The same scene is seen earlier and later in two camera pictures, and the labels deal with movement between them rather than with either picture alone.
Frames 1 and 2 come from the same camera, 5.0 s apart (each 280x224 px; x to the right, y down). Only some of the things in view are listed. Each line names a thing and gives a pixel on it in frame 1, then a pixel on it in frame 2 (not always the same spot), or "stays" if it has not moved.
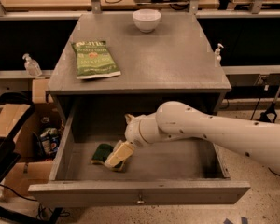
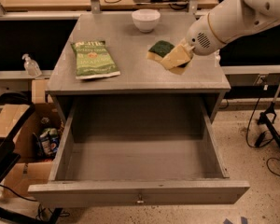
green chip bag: [93, 59] stays
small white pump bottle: [217, 59] stays
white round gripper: [133, 132] to [200, 36]
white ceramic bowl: [147, 21] stays
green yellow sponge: [101, 152] to [158, 49]
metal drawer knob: [140, 201] stays
